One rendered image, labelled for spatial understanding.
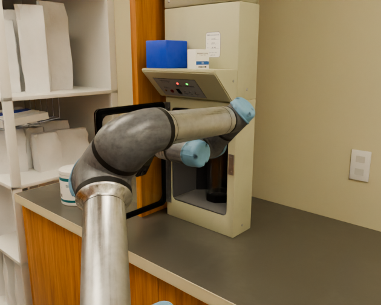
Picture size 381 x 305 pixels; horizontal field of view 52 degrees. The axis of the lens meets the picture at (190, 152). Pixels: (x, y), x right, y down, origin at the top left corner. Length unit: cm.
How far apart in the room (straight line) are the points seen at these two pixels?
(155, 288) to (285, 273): 41
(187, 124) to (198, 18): 56
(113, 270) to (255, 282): 54
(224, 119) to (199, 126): 11
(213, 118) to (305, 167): 77
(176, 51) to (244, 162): 44
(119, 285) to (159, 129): 30
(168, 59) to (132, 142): 58
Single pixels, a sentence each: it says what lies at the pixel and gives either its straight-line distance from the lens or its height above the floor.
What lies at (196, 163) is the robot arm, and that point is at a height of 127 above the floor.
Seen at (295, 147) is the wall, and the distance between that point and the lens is 165.
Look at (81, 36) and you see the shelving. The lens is 263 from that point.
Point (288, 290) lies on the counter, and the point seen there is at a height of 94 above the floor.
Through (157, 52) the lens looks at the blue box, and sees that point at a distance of 132.
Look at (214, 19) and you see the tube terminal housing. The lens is 130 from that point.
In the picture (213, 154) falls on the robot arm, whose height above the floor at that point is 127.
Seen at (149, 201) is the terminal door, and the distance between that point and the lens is 146.
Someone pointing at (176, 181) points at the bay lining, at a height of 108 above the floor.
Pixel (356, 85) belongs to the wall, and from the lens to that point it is 153.
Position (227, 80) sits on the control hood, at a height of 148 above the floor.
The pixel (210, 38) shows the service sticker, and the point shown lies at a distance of 130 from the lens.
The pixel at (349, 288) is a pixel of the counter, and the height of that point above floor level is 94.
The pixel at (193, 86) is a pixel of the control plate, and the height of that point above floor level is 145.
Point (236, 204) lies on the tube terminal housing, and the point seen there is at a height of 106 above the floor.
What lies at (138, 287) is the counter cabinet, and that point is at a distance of 138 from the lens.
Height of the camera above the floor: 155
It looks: 14 degrees down
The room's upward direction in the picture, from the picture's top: straight up
